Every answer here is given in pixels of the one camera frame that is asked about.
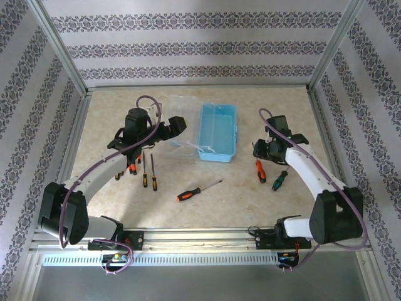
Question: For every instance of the clear plastic tool box lid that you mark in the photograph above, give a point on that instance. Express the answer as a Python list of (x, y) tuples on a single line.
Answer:
[(180, 109)]

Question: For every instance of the blue plastic tool box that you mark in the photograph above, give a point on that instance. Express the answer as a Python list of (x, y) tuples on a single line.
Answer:
[(219, 131)]

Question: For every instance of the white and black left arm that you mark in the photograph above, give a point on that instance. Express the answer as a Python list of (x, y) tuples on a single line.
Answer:
[(97, 178)]

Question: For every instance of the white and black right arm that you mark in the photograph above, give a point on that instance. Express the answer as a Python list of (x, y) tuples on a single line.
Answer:
[(305, 175)]

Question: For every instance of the small controller board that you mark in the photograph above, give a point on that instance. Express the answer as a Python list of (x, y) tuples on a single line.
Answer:
[(116, 257), (286, 257)]

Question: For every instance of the grey metal sheet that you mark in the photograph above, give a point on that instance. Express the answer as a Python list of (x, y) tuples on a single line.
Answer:
[(200, 285)]

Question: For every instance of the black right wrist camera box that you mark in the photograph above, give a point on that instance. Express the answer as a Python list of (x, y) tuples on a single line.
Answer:
[(260, 149)]

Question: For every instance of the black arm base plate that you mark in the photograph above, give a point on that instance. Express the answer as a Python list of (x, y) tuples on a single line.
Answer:
[(264, 239), (138, 239)]

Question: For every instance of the aluminium frame post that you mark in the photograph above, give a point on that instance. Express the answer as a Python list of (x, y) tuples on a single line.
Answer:
[(332, 50), (61, 50)]

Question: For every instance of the aluminium mounting rail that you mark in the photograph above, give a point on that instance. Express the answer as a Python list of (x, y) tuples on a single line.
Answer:
[(200, 238)]

